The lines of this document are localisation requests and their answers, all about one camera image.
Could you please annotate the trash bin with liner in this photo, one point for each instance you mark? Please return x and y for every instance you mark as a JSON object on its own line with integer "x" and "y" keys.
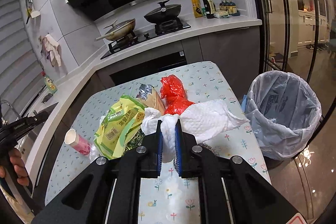
{"x": 283, "y": 112}

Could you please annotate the pink paper cup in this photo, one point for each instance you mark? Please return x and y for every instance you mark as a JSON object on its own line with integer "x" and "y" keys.
{"x": 77, "y": 142}

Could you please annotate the chrome sink faucet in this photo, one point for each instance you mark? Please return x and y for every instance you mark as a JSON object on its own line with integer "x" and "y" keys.
{"x": 14, "y": 114}

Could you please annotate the red plastic bag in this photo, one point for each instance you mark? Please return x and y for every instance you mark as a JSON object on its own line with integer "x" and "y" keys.
{"x": 173, "y": 92}

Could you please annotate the glass sliding door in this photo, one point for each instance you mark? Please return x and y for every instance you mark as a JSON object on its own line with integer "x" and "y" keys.
{"x": 299, "y": 37}

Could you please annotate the beige frying pan with lid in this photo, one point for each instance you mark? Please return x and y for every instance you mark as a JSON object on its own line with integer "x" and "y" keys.
{"x": 119, "y": 30}

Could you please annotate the black gas stove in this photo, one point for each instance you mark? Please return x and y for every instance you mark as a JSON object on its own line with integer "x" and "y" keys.
{"x": 132, "y": 39}

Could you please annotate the clear plastic bag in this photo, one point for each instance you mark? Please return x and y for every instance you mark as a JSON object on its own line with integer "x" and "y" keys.
{"x": 94, "y": 153}

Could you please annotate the beige cracker bag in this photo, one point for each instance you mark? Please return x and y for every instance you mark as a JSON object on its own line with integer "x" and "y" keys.
{"x": 150, "y": 98}

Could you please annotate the blue jar set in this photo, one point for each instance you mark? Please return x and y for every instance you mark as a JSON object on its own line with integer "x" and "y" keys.
{"x": 226, "y": 9}

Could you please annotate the dark soy sauce bottle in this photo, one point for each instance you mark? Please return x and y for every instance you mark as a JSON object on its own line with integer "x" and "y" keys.
{"x": 209, "y": 8}

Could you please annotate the person left hand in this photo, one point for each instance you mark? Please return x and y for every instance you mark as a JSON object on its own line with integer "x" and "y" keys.
{"x": 19, "y": 167}

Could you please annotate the hanging dish cloth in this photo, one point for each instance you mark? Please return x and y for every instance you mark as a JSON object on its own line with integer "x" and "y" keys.
{"x": 50, "y": 50}

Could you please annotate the floral patterned tablecloth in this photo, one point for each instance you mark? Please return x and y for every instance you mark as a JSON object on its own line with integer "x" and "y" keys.
{"x": 169, "y": 198}

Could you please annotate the green dish soap bottle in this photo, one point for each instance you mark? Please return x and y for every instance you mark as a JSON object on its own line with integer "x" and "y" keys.
{"x": 49, "y": 83}

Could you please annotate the black scouring pad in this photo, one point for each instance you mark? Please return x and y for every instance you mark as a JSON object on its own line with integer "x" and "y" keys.
{"x": 47, "y": 98}

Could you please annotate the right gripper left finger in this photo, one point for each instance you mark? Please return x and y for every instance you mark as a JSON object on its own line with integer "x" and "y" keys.
{"x": 107, "y": 191}

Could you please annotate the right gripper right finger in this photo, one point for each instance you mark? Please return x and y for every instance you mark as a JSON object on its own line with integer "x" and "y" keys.
{"x": 230, "y": 190}

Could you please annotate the yellow green snack bag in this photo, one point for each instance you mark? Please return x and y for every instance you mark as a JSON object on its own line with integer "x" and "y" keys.
{"x": 121, "y": 123}

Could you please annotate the white paper towel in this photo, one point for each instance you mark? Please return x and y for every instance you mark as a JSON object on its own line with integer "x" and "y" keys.
{"x": 203, "y": 120}

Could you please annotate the black wok with lid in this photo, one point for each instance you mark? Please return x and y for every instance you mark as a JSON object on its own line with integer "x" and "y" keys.
{"x": 164, "y": 13}

